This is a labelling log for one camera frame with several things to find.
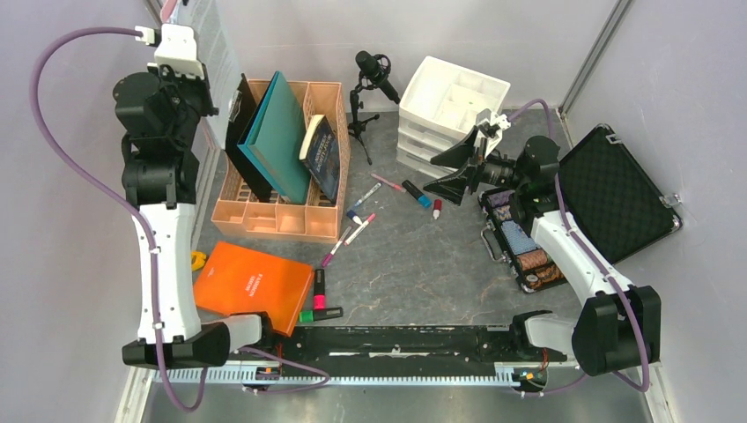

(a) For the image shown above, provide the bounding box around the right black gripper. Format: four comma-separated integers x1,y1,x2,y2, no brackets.
423,125,528,205

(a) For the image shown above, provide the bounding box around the printed white paper sheet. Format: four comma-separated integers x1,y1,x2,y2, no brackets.
160,0,243,149

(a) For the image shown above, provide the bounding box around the black clipboard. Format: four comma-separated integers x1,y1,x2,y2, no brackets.
225,74,273,202

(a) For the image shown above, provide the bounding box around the peach plastic file organizer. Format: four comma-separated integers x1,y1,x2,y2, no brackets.
211,81,351,243

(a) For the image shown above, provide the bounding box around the dark blue hardcover book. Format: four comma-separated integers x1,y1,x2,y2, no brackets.
299,115,341,204

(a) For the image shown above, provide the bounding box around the orange book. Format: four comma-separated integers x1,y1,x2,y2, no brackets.
193,241,314,336

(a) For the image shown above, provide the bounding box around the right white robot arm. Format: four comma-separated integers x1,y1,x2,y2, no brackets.
424,124,662,391

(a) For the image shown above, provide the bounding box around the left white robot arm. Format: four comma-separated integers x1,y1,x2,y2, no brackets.
113,64,277,369

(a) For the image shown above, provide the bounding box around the blue highlighter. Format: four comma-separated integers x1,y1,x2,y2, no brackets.
402,180,432,209

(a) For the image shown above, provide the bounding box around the pink thin pen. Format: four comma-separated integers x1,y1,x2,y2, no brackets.
370,173,407,192

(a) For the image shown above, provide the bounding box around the white plastic drawer unit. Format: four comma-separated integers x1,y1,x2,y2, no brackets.
396,56,511,178

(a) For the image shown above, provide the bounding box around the clear barrel pen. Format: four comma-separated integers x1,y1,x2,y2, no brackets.
351,182,382,209

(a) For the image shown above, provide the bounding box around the pink white marker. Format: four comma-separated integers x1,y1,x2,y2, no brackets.
344,213,376,246

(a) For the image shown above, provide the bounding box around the green file folder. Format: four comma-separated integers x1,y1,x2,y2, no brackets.
243,70,310,204

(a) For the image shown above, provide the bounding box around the blue cap white marker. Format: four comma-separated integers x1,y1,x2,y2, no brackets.
346,210,363,225

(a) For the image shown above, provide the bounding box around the black microphone on tripod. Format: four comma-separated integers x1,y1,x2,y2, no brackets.
344,50,402,166

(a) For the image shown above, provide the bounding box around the magenta marker pen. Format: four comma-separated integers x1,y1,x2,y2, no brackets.
322,226,352,268

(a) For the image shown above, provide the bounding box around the black open carrying case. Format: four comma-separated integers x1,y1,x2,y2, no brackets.
478,123,683,293

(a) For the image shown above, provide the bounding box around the yellow orange block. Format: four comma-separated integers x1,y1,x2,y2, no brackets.
190,250,208,271

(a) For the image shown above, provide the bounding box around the green highlighter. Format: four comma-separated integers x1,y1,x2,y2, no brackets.
298,307,344,323

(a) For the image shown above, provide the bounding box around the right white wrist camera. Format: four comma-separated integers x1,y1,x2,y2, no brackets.
476,108,512,157

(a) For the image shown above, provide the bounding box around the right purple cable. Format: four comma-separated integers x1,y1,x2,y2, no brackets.
507,98,652,398

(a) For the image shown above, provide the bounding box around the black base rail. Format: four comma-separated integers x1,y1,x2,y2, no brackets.
257,325,566,377

